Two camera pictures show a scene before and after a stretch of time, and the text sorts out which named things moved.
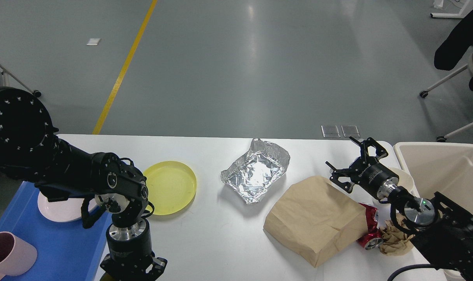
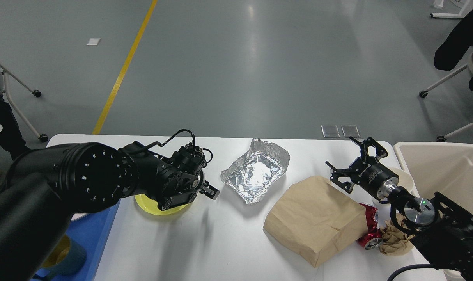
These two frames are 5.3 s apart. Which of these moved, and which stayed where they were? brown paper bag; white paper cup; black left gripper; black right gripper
Moved: black left gripper
Stayed: white paper cup; brown paper bag; black right gripper
